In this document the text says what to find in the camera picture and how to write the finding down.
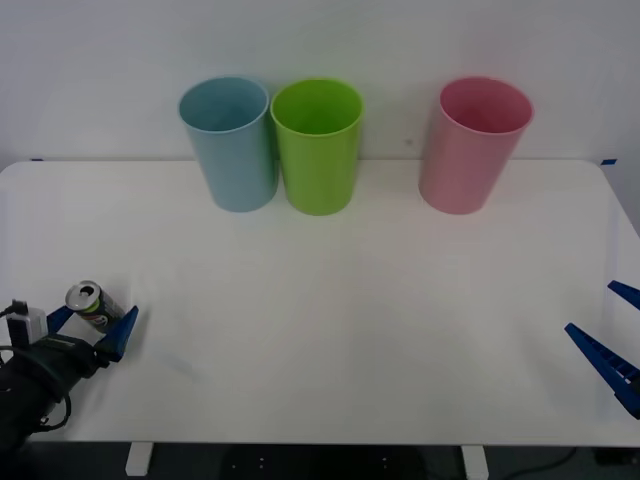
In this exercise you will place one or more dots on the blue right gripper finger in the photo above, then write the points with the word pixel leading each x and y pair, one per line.
pixel 607 360
pixel 629 295

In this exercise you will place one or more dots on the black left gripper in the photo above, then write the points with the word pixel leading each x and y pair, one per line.
pixel 67 360

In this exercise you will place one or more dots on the dark drink can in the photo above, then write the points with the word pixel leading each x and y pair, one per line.
pixel 95 306

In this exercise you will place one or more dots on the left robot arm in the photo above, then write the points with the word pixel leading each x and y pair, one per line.
pixel 20 395

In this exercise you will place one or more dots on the white table leg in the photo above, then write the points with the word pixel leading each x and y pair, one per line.
pixel 474 462
pixel 138 459

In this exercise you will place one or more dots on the pale blue plastic bin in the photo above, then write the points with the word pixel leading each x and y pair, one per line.
pixel 230 155

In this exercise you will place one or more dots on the green plastic bin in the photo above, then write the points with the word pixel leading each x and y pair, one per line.
pixel 317 165

